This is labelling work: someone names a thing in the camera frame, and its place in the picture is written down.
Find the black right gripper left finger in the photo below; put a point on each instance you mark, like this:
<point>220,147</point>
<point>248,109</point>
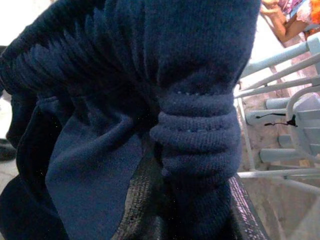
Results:
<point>140,212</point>

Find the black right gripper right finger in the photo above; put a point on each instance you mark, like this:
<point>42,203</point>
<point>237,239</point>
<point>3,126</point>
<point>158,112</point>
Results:
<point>243,215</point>

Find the navy blue garment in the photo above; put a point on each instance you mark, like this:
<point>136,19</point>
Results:
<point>125,75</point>

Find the child in orange shirt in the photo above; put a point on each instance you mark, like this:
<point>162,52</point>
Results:
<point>277,22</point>

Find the pale bar frame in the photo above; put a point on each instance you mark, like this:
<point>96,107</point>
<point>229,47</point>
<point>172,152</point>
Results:
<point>277,103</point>

